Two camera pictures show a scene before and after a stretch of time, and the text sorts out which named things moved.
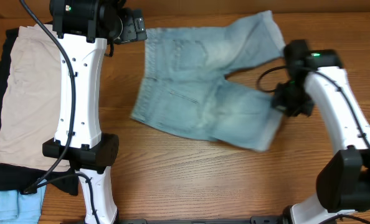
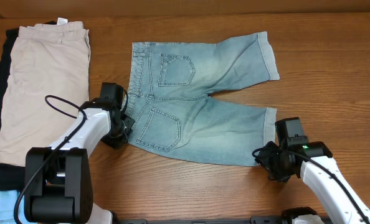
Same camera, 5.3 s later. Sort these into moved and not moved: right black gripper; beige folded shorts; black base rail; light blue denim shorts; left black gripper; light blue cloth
Moved: light blue denim shorts; left black gripper; right black gripper
Not moved: beige folded shorts; light blue cloth; black base rail
